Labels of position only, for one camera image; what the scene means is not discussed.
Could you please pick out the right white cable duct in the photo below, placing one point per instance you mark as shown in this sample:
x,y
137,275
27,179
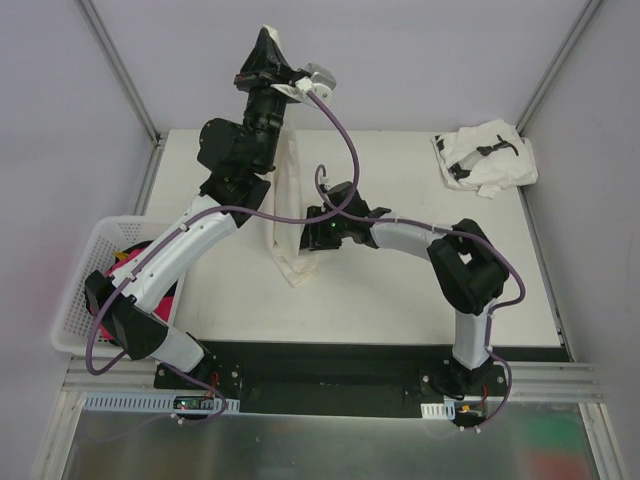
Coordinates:
x,y
438,411

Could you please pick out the cream white t shirt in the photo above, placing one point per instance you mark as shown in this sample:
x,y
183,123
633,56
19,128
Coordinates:
x,y
285,199

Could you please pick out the left aluminium frame post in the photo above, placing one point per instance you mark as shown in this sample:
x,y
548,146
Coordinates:
x,y
107,46

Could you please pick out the right aluminium frame post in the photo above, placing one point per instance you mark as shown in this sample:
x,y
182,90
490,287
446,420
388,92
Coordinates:
x,y
585,18

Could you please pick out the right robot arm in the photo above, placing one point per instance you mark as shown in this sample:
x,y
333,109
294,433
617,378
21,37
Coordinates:
x,y
470,277

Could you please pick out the white cable duct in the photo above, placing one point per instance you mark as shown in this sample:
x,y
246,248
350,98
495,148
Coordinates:
x,y
438,411
152,403

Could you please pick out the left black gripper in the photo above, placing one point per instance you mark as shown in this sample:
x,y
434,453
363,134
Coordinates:
x,y
261,80

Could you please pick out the pink red t shirt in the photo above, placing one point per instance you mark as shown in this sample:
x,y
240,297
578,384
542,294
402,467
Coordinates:
x,y
165,305

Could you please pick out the white black printed t shirt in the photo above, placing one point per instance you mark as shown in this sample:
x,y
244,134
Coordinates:
x,y
485,159

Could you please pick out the left white cable duct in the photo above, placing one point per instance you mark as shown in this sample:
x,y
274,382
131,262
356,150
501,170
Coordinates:
x,y
152,403

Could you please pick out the aluminium frame post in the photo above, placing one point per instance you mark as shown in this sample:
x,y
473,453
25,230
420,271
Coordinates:
x,y
107,46
585,18

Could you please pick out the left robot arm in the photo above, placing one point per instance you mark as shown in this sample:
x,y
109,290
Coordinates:
x,y
238,157

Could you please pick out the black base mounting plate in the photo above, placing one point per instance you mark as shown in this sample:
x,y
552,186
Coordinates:
x,y
346,380

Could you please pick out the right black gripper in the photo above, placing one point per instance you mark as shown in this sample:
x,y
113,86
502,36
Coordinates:
x,y
310,235

